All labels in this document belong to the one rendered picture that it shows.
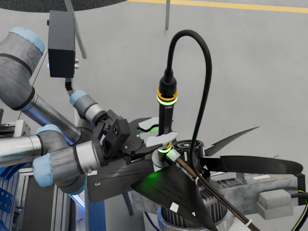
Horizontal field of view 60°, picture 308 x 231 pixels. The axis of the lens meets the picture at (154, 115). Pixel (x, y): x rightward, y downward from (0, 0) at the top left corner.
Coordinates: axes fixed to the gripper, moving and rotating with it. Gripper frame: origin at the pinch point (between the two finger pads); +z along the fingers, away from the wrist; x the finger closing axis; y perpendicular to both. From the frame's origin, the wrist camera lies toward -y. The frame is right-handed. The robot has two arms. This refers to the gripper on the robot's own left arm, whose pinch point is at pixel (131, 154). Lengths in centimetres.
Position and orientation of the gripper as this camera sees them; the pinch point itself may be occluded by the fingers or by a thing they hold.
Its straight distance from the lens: 97.9
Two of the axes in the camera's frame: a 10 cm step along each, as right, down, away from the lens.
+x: -0.8, 5.8, 8.1
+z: 7.2, 6.0, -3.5
